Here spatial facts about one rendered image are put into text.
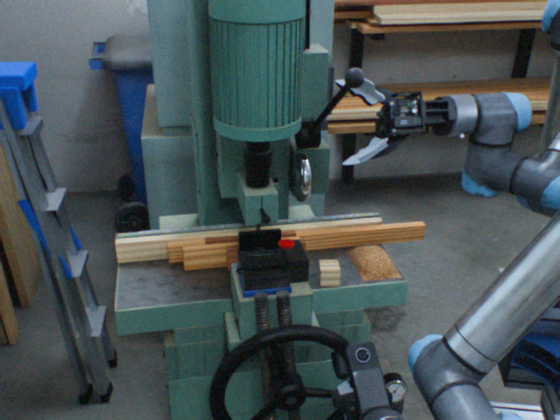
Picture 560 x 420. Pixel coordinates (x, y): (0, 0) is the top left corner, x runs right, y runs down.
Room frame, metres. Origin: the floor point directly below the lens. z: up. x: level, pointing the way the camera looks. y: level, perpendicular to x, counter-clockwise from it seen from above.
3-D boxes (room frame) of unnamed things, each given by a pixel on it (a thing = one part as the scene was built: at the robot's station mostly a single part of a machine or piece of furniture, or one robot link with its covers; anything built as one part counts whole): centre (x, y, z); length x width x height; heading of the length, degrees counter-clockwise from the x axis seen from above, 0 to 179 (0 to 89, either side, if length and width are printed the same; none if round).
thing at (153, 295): (1.08, 0.02, 0.87); 0.61 x 0.30 x 0.06; 101
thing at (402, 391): (1.03, -0.26, 0.65); 0.06 x 0.04 x 0.08; 101
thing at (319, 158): (1.40, -0.09, 1.02); 0.09 x 0.07 x 0.12; 101
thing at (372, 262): (1.15, -0.22, 0.91); 0.12 x 0.09 x 0.03; 11
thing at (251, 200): (1.21, 0.03, 1.03); 0.14 x 0.07 x 0.09; 11
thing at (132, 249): (1.21, 0.04, 0.93); 0.60 x 0.02 x 0.05; 101
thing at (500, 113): (1.11, -0.41, 1.25); 0.11 x 0.08 x 0.09; 100
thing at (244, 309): (1.00, 0.00, 0.92); 0.15 x 0.13 x 0.09; 101
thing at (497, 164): (1.10, -0.42, 1.15); 0.11 x 0.08 x 0.11; 42
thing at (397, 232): (1.21, -0.06, 0.92); 0.59 x 0.02 x 0.04; 101
